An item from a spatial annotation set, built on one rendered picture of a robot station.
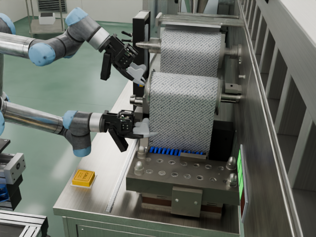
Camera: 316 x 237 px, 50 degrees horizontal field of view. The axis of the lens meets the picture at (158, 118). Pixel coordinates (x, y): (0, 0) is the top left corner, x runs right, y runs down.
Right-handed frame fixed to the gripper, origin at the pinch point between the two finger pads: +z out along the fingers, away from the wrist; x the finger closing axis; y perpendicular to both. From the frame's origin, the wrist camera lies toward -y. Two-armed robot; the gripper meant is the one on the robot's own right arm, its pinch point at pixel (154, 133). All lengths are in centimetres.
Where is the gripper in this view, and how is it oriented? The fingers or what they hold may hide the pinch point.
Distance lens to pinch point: 129.6
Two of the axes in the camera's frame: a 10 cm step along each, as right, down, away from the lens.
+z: 9.9, 1.1, -1.2
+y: 0.3, -8.7, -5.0
